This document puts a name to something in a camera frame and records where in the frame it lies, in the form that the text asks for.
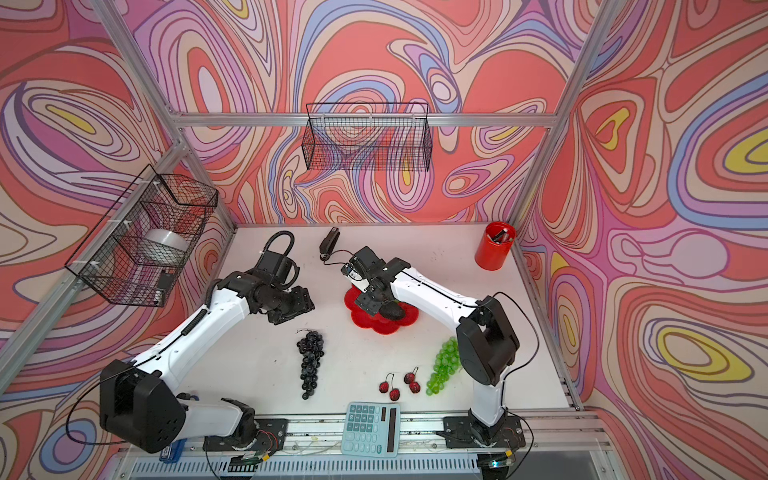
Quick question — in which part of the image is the black fake grape bunch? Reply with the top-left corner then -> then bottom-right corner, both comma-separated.
296,329 -> 325,400

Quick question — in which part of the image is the dark fake avocado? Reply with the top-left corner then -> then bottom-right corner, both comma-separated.
379,301 -> 406,321

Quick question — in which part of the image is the red flower-shaped fruit bowl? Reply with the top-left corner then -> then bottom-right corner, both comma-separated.
344,286 -> 420,335

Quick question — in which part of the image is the green fake grape bunch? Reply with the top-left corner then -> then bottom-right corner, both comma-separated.
426,337 -> 461,396

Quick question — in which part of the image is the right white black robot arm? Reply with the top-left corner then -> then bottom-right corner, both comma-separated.
341,247 -> 520,447

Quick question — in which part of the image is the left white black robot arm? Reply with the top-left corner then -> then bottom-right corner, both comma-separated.
99,245 -> 314,453

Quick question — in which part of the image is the black stapler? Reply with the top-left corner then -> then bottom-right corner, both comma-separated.
319,227 -> 340,262

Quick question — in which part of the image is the right red cherry pair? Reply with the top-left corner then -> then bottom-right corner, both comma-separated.
403,367 -> 421,394

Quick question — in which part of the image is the red cherry pair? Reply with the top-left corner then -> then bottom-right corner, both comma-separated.
378,373 -> 401,402
403,367 -> 421,394

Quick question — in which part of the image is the red pen cup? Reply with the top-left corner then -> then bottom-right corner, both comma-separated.
474,222 -> 517,271

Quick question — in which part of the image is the left red cherry pair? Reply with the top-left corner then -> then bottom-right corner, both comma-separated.
378,373 -> 401,402

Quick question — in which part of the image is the teal desk calculator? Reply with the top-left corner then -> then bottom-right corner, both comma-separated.
341,402 -> 401,459

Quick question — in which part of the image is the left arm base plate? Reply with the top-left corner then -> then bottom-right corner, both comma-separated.
203,418 -> 288,455

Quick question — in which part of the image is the back black wire basket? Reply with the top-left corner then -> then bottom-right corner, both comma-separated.
301,101 -> 433,173

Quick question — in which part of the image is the black wire basket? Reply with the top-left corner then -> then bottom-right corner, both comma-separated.
301,101 -> 433,173
65,166 -> 219,308

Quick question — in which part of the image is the left black wire basket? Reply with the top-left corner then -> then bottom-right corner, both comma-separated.
65,166 -> 219,308

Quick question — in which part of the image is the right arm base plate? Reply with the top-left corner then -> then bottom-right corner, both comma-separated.
436,413 -> 527,451

